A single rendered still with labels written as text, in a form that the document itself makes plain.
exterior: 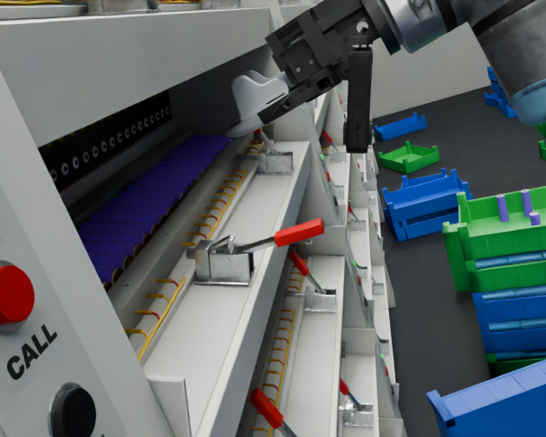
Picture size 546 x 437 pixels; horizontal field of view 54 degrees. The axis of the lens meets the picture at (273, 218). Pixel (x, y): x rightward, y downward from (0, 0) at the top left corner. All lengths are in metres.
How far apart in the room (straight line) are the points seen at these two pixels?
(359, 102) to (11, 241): 0.47
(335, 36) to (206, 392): 0.41
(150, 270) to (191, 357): 0.08
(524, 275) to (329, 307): 0.61
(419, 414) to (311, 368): 0.75
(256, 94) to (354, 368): 0.50
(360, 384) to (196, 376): 0.60
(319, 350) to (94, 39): 0.46
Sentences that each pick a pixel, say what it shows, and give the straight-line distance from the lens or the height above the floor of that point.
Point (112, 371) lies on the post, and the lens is 0.21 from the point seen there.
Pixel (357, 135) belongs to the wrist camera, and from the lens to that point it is 0.61.
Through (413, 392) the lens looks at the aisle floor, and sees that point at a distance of 1.39.
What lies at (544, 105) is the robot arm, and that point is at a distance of 0.58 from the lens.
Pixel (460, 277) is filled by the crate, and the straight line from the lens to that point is 1.70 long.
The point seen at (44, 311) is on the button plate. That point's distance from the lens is 0.18.
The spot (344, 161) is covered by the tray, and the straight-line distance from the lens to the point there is 1.35.
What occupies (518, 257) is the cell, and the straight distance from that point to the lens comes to 1.22.
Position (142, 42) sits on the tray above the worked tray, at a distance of 0.32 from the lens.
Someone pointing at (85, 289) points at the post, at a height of 0.82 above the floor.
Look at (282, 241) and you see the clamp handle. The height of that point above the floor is 0.75.
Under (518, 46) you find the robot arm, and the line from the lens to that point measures 0.58.
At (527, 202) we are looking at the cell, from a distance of 1.33.
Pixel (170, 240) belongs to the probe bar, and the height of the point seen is 0.77.
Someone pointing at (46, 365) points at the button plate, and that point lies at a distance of 0.18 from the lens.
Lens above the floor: 0.88
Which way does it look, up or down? 18 degrees down
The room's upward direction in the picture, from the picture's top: 19 degrees counter-clockwise
